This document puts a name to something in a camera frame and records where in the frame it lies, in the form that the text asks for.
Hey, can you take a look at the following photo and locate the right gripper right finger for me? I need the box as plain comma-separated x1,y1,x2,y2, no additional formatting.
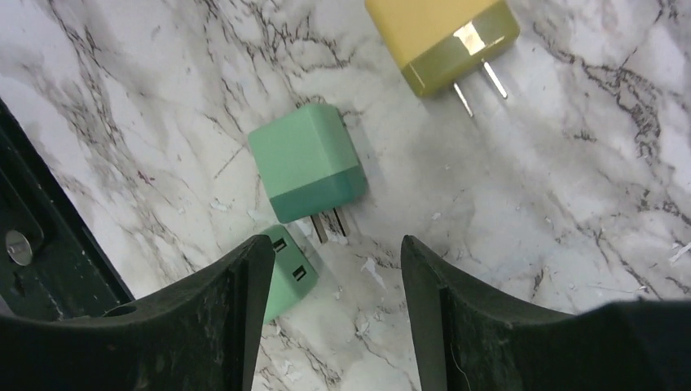
400,235,690,390

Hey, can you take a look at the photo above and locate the green plug adapter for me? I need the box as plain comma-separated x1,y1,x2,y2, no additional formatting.
248,103,368,243
262,225,319,324

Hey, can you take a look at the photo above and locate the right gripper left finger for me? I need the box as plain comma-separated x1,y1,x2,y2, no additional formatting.
1,235,275,390

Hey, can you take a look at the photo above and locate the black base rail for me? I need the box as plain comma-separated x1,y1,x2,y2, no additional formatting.
1,103,134,322

